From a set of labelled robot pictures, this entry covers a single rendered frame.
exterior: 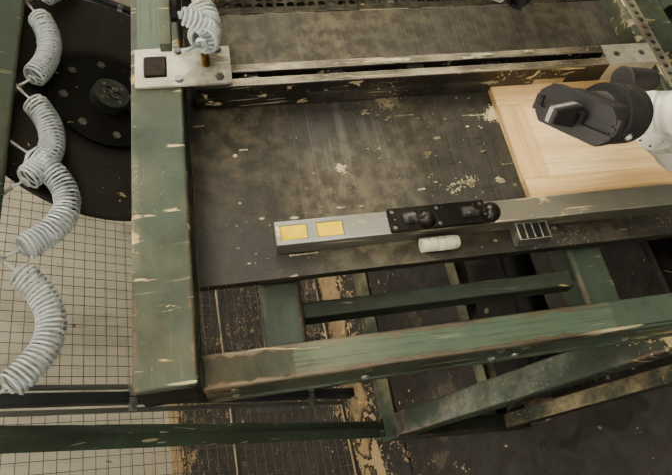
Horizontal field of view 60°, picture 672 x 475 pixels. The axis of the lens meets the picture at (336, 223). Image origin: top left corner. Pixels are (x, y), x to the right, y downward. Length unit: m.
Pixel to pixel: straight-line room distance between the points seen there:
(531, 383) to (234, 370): 1.03
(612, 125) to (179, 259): 0.69
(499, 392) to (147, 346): 1.18
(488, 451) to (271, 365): 2.03
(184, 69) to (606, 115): 0.80
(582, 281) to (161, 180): 0.86
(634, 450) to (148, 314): 1.98
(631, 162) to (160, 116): 1.01
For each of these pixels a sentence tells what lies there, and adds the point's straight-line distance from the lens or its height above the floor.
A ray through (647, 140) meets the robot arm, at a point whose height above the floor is 1.32.
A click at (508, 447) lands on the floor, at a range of 2.85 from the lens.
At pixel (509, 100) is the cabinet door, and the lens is 1.42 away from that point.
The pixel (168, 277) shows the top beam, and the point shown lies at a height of 1.91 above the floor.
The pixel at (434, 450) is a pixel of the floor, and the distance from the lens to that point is 3.15.
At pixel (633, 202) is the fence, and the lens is 1.36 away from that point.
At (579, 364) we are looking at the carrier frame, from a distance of 1.72.
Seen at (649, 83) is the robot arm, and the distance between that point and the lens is 1.02.
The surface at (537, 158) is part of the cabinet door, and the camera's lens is 1.35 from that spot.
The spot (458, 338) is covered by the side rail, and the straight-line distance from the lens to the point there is 1.06.
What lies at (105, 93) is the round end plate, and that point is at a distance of 1.86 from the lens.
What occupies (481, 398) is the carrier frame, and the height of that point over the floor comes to 0.79.
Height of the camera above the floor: 2.27
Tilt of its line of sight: 36 degrees down
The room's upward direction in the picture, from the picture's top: 79 degrees counter-clockwise
